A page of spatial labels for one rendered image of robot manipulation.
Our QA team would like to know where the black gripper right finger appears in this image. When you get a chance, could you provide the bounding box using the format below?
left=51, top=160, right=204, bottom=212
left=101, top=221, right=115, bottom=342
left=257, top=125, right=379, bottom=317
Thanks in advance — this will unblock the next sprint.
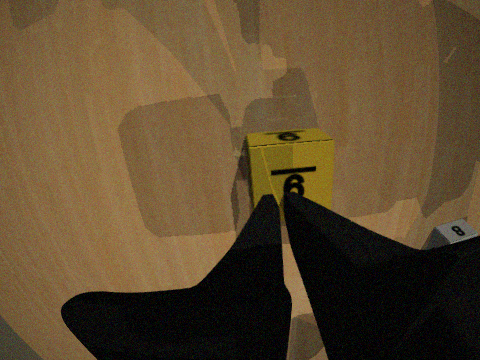
left=284, top=192, right=480, bottom=360

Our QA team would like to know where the yellow block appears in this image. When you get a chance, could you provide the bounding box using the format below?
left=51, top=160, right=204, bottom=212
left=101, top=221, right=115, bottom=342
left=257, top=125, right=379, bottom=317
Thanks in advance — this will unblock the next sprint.
left=244, top=128, right=335, bottom=220

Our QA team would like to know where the grey block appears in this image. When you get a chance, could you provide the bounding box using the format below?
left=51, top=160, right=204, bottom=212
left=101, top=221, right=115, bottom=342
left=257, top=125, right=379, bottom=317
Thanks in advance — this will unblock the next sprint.
left=427, top=219, right=477, bottom=251

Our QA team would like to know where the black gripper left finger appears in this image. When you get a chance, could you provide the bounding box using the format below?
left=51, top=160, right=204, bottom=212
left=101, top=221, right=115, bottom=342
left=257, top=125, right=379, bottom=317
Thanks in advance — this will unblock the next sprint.
left=60, top=195, right=292, bottom=360

